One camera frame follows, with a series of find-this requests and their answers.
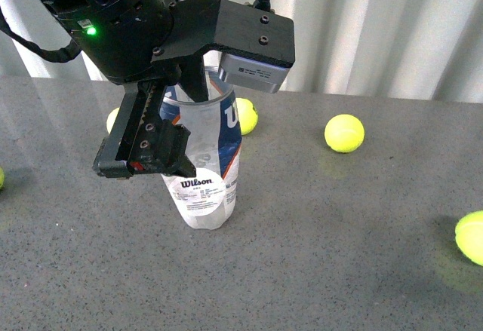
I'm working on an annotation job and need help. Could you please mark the white pleated curtain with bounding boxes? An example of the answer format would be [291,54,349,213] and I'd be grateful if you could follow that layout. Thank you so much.
[1,0,482,103]

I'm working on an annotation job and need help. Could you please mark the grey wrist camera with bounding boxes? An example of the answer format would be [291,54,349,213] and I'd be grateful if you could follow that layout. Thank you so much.
[218,54,289,93]

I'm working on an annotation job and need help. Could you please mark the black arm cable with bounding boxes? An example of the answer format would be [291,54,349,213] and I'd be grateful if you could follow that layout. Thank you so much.
[0,6,82,63]

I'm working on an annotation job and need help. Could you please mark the tennis ball at left edge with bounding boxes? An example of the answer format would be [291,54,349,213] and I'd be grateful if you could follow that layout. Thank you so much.
[0,167,5,190]

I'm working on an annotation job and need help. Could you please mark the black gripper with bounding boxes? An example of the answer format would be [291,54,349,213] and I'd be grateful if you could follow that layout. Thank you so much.
[52,0,209,179]

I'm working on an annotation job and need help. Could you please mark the far left tennis ball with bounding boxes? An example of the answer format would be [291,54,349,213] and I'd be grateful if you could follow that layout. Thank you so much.
[106,107,119,133]

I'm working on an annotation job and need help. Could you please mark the tennis ball at right edge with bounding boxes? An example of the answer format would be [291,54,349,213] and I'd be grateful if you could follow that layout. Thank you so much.
[455,210,483,265]

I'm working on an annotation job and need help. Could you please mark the clear Wilson tennis ball can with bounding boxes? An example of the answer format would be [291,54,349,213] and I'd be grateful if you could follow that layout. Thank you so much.
[159,67,242,230]

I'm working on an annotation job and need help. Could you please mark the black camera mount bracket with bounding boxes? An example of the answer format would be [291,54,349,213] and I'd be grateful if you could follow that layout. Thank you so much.
[152,0,295,68]

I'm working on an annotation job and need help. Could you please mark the Wilson 3 tennis ball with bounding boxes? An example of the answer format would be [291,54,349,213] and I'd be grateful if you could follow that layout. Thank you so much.
[324,114,365,153]

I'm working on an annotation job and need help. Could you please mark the middle tennis ball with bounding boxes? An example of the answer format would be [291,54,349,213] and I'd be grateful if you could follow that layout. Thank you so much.
[235,98,259,136]

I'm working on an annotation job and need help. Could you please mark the tennis ball at edge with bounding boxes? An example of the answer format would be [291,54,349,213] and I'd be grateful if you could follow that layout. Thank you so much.
[0,167,5,190]
[455,210,483,265]

